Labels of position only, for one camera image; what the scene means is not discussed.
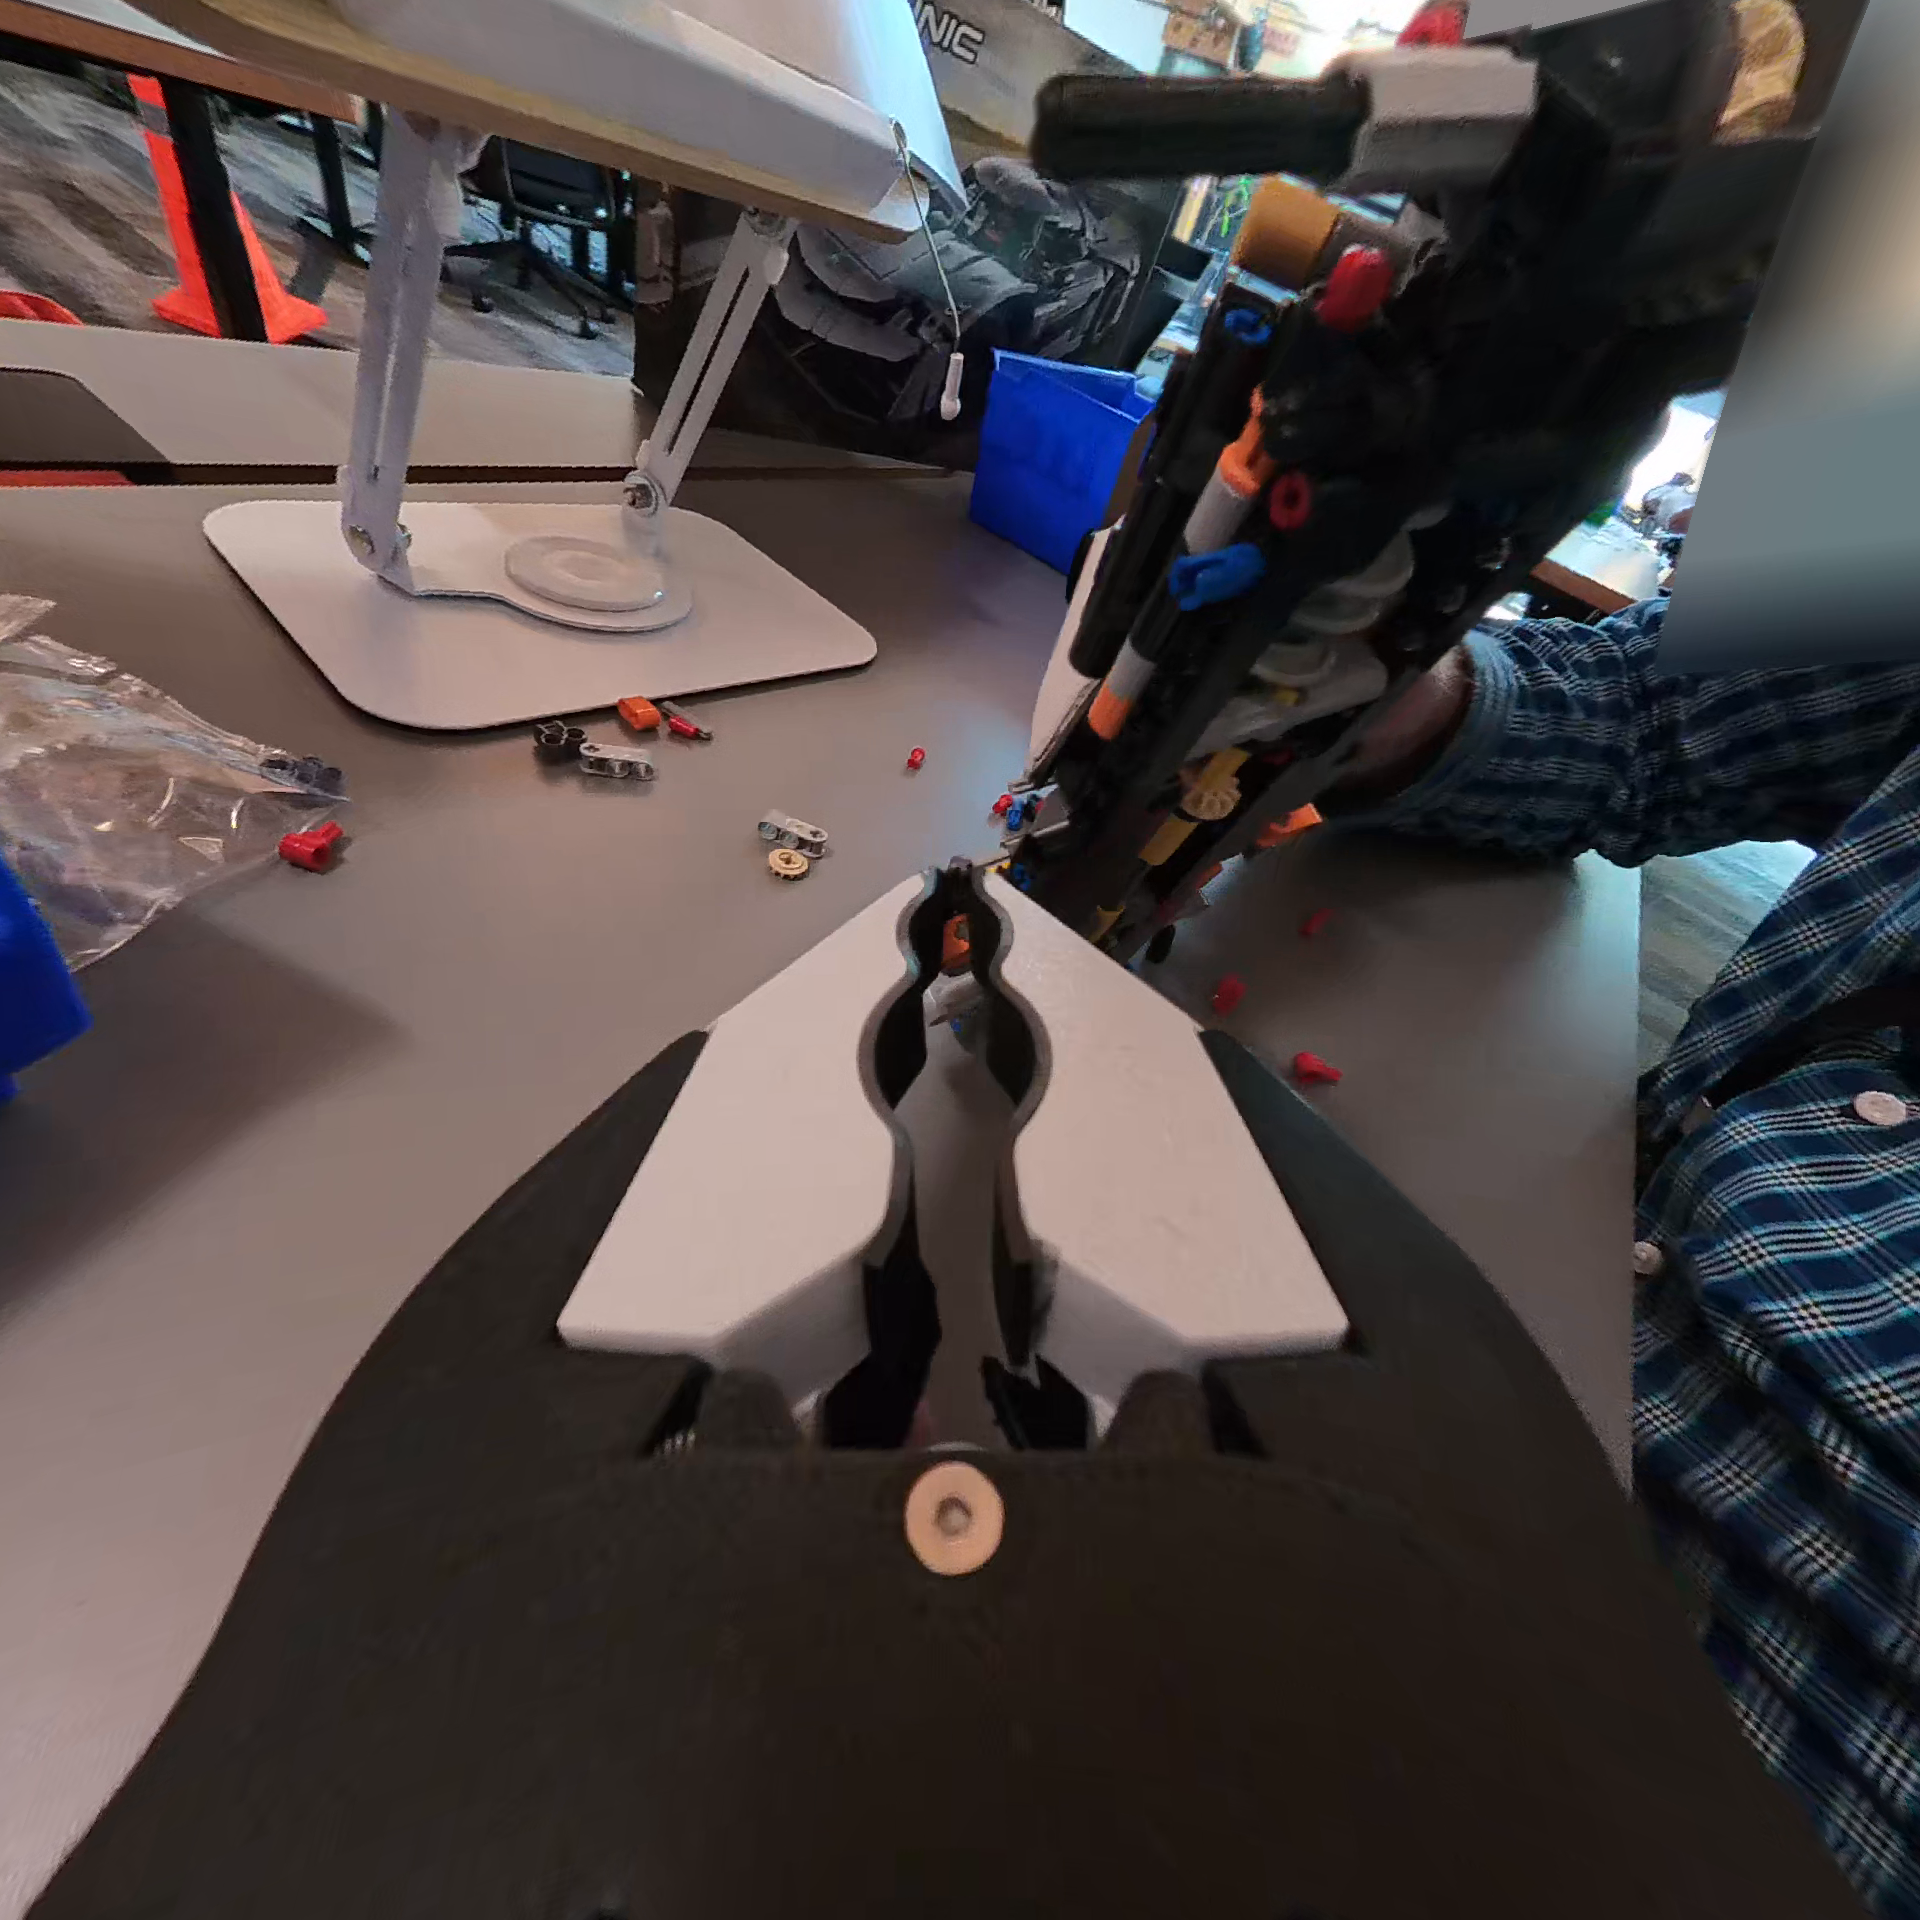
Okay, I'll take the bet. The white flat panel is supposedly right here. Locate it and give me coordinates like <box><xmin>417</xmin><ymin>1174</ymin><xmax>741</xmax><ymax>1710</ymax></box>
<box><xmin>165</xmin><ymin>0</ymin><xmax>964</xmax><ymax>245</ymax></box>

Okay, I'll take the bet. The small clear plastic bag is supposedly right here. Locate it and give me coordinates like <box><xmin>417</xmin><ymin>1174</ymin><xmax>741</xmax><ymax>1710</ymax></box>
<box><xmin>0</xmin><ymin>593</ymin><xmax>350</xmax><ymax>972</ymax></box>

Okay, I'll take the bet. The blue storage bin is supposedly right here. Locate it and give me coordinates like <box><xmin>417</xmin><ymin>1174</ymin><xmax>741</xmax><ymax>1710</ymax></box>
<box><xmin>967</xmin><ymin>347</ymin><xmax>1160</xmax><ymax>576</ymax></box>
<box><xmin>0</xmin><ymin>852</ymin><xmax>95</xmax><ymax>1108</ymax></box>

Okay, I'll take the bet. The wooden table with black legs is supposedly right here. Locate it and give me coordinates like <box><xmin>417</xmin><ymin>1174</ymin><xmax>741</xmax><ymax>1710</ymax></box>
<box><xmin>0</xmin><ymin>0</ymin><xmax>366</xmax><ymax>347</ymax></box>

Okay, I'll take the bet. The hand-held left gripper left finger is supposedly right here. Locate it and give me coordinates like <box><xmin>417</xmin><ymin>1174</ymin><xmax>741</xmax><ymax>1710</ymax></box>
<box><xmin>557</xmin><ymin>866</ymin><xmax>961</xmax><ymax>1453</ymax></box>

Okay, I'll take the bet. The person's right forearm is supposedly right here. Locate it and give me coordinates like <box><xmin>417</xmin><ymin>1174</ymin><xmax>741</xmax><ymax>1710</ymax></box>
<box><xmin>1327</xmin><ymin>596</ymin><xmax>1876</xmax><ymax>869</ymax></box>

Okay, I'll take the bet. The orange traffic cone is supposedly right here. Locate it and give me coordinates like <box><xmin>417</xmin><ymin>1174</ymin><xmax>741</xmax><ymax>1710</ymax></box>
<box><xmin>126</xmin><ymin>72</ymin><xmax>328</xmax><ymax>347</ymax></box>

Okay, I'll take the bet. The thin white cable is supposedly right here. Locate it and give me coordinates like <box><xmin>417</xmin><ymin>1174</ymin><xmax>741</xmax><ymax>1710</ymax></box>
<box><xmin>888</xmin><ymin>117</ymin><xmax>972</xmax><ymax>422</ymax></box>

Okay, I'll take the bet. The black office chair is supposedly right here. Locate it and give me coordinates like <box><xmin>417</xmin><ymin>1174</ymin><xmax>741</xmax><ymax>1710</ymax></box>
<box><xmin>457</xmin><ymin>133</ymin><xmax>636</xmax><ymax>340</ymax></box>

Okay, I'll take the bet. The large black lego model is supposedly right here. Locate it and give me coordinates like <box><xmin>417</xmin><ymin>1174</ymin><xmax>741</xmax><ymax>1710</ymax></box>
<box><xmin>1025</xmin><ymin>0</ymin><xmax>1823</xmax><ymax>969</ymax></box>

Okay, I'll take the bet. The white stand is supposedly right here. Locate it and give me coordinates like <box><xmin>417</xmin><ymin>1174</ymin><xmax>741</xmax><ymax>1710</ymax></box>
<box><xmin>201</xmin><ymin>113</ymin><xmax>879</xmax><ymax>736</ymax></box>

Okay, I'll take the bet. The small black lego piece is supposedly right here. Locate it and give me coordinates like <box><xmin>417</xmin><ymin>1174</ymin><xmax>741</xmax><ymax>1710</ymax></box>
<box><xmin>929</xmin><ymin>854</ymin><xmax>999</xmax><ymax>1051</ymax></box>

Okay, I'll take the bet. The person's torso in plaid shirt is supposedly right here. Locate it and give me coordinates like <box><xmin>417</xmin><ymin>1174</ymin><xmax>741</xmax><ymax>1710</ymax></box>
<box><xmin>1631</xmin><ymin>736</ymin><xmax>1920</xmax><ymax>1920</ymax></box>

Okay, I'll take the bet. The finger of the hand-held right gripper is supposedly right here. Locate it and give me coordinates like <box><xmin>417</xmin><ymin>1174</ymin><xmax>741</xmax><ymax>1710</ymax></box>
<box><xmin>1031</xmin><ymin>516</ymin><xmax>1149</xmax><ymax>789</ymax></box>

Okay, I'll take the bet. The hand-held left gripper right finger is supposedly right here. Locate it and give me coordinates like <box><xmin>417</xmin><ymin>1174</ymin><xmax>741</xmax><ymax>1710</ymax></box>
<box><xmin>967</xmin><ymin>866</ymin><xmax>1353</xmax><ymax>1453</ymax></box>

